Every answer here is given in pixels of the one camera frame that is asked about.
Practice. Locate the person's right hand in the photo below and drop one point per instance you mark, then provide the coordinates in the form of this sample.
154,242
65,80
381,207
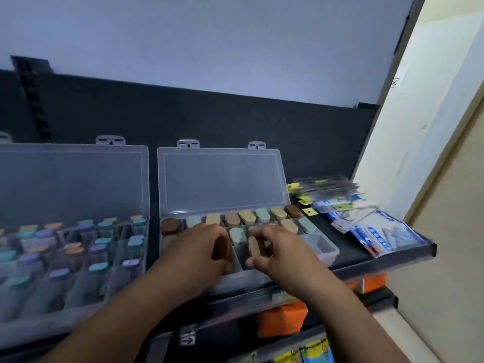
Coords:
298,268

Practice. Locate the person's left hand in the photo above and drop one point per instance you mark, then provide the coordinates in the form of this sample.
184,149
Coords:
196,257

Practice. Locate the small brown eraser case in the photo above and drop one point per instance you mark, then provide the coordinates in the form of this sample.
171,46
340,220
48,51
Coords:
221,247

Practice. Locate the row of small tubes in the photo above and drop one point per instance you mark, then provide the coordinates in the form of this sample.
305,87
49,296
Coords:
98,267

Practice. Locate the person's right forearm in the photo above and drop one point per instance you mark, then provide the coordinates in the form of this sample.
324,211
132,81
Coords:
351,328

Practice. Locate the person's left forearm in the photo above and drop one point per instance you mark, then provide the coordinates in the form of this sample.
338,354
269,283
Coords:
113,325

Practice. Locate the green white shelf label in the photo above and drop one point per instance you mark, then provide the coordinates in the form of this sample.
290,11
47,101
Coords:
281,296

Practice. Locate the orange packet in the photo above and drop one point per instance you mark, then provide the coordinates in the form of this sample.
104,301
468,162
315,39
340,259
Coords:
372,282
281,317

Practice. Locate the red arrow shelf label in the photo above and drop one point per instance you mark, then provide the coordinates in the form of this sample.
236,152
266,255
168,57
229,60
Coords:
188,339

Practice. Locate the blue yellow packet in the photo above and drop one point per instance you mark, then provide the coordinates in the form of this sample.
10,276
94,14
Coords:
317,351
289,357

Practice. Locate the heap of yellow blue packets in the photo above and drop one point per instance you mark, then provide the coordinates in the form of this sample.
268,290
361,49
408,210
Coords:
385,230

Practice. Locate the narrow black shelf back panel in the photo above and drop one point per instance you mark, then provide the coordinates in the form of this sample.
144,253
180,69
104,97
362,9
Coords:
227,120

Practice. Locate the tan door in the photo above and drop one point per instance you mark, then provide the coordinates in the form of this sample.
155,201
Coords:
453,260

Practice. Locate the black slotted shelf upright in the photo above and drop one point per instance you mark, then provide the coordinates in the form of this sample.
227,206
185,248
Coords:
34,102

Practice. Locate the wide black shelf back panel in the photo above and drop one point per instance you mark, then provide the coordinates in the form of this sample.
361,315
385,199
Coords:
11,109

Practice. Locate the black shelf end post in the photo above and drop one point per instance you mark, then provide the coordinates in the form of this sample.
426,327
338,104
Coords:
366,106

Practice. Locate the white door frame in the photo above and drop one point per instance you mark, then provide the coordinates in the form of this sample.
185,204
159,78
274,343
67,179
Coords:
416,128

